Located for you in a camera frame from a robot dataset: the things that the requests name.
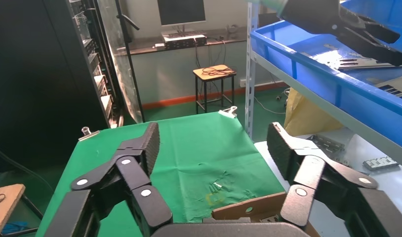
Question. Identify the blue plastic tray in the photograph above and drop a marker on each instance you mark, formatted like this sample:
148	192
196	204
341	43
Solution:
318	75

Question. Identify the white slotted shelf post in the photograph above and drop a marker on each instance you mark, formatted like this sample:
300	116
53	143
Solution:
250	81

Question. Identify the green cloth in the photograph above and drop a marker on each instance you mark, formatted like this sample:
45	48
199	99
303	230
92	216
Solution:
194	147

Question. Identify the yellow woven bag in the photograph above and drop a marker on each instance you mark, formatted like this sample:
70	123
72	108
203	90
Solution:
305	117

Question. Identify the light wooden board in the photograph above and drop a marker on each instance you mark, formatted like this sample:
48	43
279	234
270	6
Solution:
4	206

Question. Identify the silver metal IO shield plate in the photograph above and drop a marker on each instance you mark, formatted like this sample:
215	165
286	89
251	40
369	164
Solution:
400	85
358	65

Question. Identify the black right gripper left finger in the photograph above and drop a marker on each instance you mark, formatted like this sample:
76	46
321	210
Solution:
139	183

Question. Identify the wooden top metal stool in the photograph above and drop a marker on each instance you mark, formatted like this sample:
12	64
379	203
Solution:
207	74

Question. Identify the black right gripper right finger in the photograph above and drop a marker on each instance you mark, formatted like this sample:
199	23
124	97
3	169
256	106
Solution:
318	183

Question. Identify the black desktop device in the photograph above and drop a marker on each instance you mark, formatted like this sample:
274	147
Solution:
184	42

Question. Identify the black server rack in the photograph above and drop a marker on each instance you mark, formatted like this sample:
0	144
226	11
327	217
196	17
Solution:
96	65

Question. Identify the black computer monitor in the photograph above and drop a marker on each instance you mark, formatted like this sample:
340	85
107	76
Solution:
181	11

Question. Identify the slotted metal strip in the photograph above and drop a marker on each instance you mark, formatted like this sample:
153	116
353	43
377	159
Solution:
381	163

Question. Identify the silver binder clip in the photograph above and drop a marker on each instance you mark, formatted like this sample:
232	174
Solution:
88	134
228	113

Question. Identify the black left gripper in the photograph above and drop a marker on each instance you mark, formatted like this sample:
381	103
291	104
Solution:
315	16

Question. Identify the black stand pole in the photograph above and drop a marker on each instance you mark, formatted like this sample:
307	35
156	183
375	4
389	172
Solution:
130	65

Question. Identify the shallow brown cardboard box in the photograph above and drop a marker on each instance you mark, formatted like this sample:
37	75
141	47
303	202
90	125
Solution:
253	204

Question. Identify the U-shaped grey metal bracket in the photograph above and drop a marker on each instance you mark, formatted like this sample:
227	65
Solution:
325	144

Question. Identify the dark wall counter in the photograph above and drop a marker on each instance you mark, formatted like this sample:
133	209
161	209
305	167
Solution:
145	45

